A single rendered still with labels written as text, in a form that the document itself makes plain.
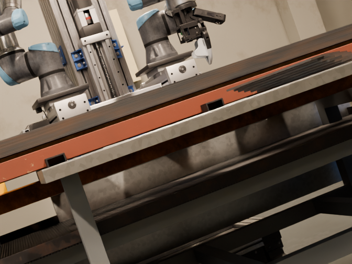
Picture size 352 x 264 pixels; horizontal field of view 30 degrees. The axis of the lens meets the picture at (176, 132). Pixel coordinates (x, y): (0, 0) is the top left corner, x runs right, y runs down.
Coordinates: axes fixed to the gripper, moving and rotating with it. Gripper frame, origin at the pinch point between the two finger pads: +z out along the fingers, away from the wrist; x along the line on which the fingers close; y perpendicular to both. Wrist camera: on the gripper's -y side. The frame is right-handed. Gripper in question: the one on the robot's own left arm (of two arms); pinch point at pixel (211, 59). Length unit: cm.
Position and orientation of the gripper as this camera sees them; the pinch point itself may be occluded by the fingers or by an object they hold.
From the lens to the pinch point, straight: 222.7
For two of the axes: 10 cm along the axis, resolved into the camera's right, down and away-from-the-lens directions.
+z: 3.3, 9.4, 0.1
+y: -9.1, 3.2, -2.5
